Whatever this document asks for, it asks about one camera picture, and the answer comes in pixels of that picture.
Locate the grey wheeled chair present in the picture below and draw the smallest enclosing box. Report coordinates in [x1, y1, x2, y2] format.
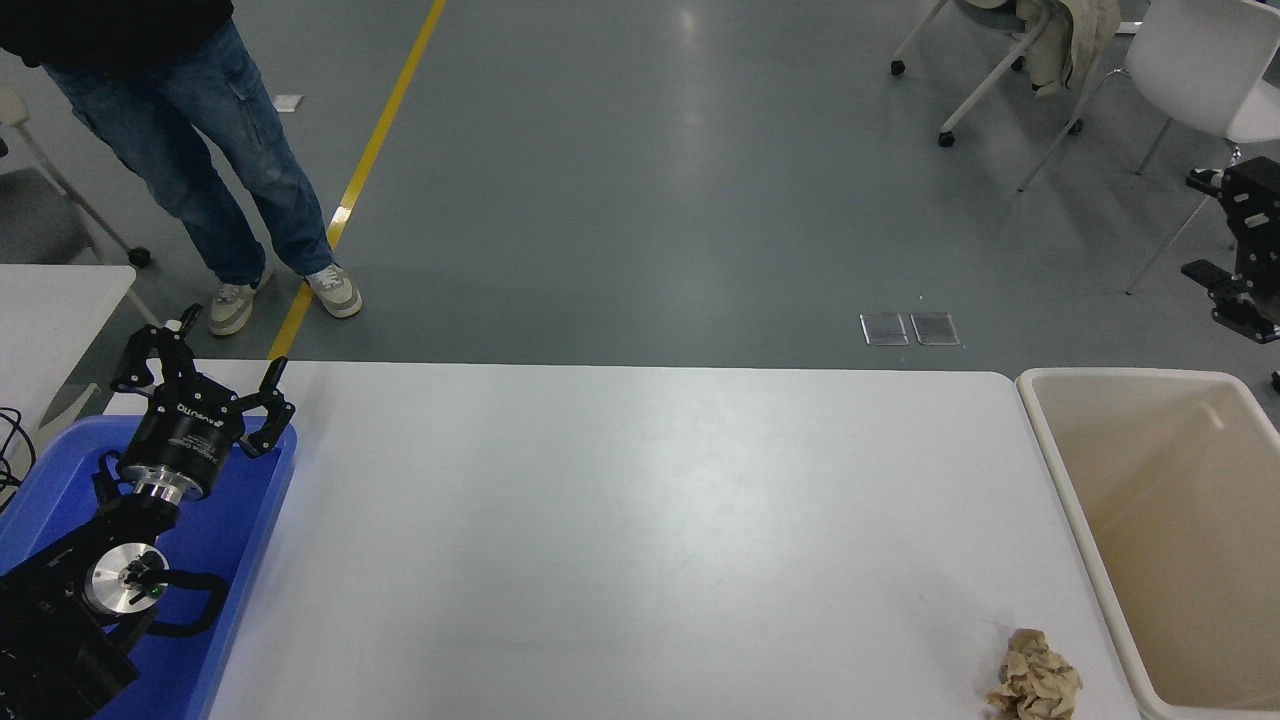
[0, 82, 154, 268]

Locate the crumpled tan paper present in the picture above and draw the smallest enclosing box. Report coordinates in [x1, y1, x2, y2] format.
[985, 629, 1084, 720]

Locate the white side table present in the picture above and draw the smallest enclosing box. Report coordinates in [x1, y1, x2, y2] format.
[0, 264, 161, 441]

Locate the person in blue trousers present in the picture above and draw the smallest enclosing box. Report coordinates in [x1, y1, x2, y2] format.
[0, 0, 363, 336]

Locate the blue plastic tray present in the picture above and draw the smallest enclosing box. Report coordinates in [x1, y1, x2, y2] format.
[0, 413, 299, 720]

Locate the black cable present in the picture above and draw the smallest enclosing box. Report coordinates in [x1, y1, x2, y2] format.
[0, 405, 39, 511]

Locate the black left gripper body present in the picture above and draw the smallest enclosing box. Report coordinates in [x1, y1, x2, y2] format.
[117, 398, 247, 497]

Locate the white shell chair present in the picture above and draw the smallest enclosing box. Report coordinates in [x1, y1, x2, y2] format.
[1018, 0, 1280, 294]

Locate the large pale bin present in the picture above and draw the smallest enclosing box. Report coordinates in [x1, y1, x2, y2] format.
[1016, 367, 1280, 720]

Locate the yellow floor tape line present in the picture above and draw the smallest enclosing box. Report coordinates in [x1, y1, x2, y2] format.
[266, 0, 449, 361]

